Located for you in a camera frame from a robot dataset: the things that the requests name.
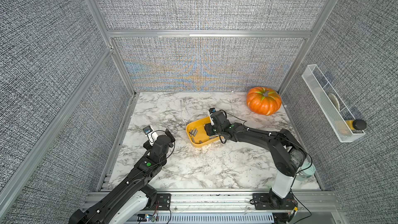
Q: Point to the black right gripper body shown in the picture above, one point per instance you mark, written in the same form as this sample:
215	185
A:
211	130

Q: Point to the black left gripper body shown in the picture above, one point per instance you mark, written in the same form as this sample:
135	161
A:
171	139

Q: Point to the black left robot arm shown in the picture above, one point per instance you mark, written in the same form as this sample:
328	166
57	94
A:
143	172

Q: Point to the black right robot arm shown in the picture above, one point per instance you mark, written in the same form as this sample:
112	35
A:
287	154

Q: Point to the yellow storage box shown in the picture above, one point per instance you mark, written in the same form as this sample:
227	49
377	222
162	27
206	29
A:
201	139

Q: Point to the orange pumpkin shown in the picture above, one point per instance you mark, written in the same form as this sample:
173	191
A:
263	101

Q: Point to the teal cup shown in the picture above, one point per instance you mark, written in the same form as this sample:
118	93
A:
306	171

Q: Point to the round brush in shelf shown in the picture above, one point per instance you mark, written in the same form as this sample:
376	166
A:
335	101

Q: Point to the yellow bottle black cap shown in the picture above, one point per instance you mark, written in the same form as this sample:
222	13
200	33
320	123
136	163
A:
356	124

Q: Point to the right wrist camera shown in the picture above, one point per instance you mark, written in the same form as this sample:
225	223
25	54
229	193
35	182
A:
212	115

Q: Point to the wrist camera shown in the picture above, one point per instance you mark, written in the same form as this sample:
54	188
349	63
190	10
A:
151	134
212	115

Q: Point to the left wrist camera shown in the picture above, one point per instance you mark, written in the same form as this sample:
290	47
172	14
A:
151	134

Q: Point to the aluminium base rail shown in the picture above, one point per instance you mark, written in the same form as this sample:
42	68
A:
238	207

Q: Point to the clear wall shelf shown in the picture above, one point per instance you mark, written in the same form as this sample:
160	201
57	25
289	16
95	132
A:
320	87

